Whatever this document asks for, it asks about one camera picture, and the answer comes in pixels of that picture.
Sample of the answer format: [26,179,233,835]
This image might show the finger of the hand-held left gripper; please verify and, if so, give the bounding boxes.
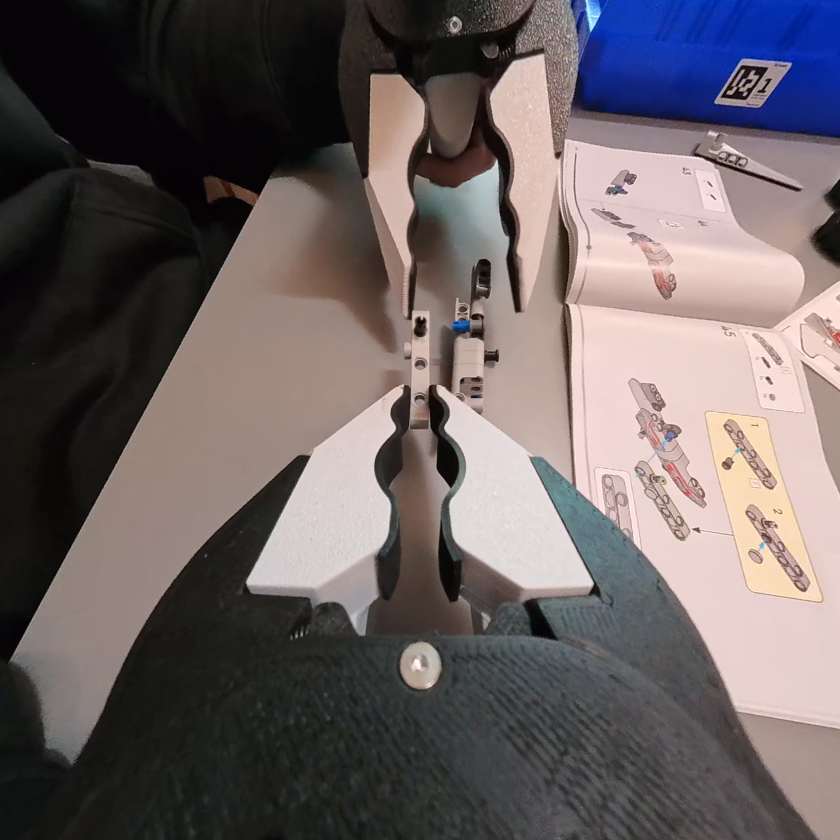
[363,69,434,329]
[482,56,559,315]

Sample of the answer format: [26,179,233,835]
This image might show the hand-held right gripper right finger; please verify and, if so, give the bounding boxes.
[428,385,596,634]

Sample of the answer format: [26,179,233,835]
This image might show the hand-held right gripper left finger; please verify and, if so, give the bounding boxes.
[245,385,406,636]

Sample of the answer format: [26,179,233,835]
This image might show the grey toy brick assembly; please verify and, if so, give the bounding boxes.
[449,258,501,414]

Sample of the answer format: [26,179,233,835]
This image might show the grey toy brick beam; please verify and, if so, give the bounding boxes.
[409,308,435,434]

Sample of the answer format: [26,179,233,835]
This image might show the person's left hand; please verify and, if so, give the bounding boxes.
[419,128,496,190]

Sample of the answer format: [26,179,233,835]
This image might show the blue plastic bin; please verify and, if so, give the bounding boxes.
[570,0,840,139]

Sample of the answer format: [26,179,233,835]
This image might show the building instruction booklet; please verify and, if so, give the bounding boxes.
[561,139,840,729]

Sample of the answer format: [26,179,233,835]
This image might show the grey wedge toy panel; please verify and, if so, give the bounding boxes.
[694,130,805,191]

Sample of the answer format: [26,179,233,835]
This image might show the white printed tag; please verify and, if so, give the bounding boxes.
[714,58,793,109]

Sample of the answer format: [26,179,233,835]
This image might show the person's dark clothing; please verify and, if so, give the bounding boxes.
[0,66,270,664]

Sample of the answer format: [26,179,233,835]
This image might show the black toy tire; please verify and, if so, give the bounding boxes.
[812,210,840,263]

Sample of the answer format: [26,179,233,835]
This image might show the toy sticker sheet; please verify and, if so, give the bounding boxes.
[774,282,840,395]

